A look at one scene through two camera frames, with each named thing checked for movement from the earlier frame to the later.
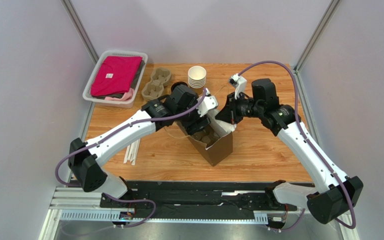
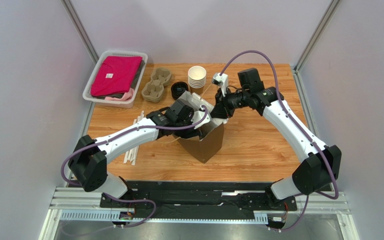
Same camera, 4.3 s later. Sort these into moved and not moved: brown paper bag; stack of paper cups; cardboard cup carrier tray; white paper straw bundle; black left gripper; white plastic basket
Moved: black left gripper; brown paper bag
Not moved: white plastic basket; stack of paper cups; white paper straw bundle; cardboard cup carrier tray
